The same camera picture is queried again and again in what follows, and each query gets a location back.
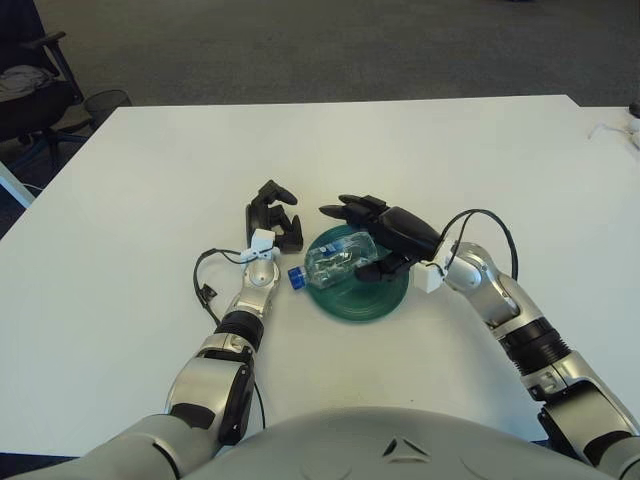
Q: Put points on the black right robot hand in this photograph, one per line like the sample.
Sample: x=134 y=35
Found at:
x=407 y=227

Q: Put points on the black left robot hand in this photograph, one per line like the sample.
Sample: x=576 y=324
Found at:
x=256 y=217

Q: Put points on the clear bottle with blue cap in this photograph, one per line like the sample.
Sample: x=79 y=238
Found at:
x=335 y=262

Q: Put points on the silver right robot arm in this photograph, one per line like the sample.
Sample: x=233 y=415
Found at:
x=500 y=295

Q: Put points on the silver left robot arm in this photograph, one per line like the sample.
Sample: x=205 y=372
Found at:
x=257 y=277

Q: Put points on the green ceramic plate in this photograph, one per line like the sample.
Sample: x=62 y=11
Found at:
x=367 y=302

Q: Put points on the black mesh wastebasket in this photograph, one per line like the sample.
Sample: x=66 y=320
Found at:
x=107 y=102

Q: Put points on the grey robot torso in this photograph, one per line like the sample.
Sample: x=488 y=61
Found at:
x=320 y=445

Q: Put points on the white furniture panel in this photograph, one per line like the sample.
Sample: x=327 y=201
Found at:
x=15 y=185

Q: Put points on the black office chair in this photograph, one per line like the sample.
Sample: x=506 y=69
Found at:
x=30 y=110

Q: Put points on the small dark object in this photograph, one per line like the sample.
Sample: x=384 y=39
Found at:
x=636 y=108

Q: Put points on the grey cloth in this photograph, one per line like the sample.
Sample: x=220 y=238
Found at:
x=22 y=77

